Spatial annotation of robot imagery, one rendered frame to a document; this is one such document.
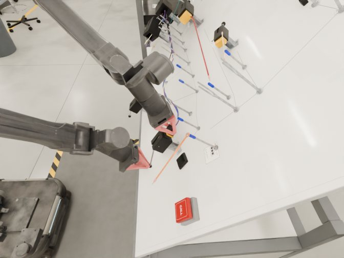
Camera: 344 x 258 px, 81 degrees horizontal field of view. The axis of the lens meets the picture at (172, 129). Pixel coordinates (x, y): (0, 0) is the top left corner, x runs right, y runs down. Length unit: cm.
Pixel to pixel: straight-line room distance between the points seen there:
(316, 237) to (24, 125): 88
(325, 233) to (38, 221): 154
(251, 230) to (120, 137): 61
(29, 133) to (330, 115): 57
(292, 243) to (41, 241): 136
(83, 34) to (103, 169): 149
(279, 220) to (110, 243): 118
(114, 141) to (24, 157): 189
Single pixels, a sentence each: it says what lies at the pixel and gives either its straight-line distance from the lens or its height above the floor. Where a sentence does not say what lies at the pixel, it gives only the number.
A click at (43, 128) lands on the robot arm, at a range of 51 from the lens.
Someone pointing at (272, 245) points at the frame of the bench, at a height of 80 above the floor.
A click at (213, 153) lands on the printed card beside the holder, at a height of 118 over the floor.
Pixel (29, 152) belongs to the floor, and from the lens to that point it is 240.
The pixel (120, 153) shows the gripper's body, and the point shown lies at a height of 112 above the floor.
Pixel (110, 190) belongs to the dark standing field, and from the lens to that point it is 185.
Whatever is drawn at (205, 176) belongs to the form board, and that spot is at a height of 114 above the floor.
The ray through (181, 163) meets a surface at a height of 109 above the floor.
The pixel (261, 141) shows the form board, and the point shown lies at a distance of 48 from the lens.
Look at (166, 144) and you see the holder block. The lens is 63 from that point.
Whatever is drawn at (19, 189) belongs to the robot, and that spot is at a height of 24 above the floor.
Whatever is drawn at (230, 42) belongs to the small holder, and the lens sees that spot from 71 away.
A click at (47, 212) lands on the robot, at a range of 168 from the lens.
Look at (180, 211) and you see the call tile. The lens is 55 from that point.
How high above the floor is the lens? 163
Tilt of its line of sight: 49 degrees down
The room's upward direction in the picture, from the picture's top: straight up
